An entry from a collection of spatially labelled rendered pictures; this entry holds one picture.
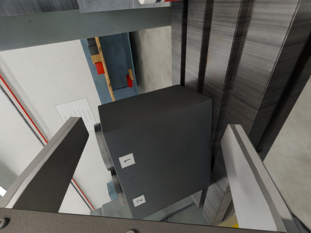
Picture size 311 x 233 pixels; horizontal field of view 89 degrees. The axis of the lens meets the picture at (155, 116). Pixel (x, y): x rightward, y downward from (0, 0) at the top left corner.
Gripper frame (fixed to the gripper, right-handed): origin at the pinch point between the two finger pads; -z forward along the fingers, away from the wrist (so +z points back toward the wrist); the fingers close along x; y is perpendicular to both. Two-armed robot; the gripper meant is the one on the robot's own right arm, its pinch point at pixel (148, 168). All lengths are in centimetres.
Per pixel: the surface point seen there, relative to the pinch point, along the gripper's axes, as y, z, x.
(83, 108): 290, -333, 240
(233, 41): -1.5, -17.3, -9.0
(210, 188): 29.7, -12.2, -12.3
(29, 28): 3, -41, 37
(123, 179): 17.3, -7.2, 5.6
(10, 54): 122, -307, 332
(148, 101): 9.9, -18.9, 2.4
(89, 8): 0, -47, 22
